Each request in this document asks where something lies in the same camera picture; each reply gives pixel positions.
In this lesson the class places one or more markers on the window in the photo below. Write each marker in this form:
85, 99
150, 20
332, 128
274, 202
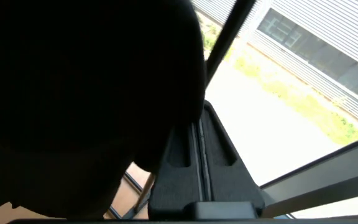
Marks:
322, 177

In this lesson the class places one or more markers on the black garment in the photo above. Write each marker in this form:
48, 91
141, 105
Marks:
73, 77

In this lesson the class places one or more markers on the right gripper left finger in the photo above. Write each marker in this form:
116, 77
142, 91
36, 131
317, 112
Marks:
176, 183

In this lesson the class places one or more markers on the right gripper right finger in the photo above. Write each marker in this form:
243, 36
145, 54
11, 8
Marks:
232, 183

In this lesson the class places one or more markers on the black clothes rack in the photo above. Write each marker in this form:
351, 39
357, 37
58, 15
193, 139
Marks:
228, 31

